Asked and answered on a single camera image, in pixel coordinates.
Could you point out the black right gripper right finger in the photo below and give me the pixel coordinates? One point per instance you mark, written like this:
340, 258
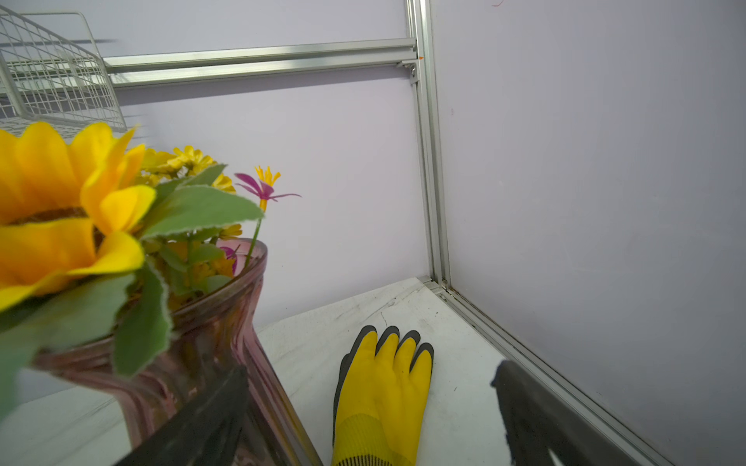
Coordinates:
540, 428

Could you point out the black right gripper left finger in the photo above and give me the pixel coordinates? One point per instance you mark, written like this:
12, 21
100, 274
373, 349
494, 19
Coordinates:
205, 432

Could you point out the purple ribbed glass vase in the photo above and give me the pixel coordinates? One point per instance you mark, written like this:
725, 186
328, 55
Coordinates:
212, 336

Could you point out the yellow black work glove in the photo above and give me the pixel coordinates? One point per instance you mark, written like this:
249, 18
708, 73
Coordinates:
380, 399

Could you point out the artificial sunflower bouquet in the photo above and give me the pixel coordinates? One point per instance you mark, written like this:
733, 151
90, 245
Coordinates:
103, 239

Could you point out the aluminium frame rails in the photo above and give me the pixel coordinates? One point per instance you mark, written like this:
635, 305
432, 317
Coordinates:
469, 429

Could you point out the white wire wall basket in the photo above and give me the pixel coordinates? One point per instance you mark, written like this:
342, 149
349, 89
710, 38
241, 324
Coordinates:
52, 71

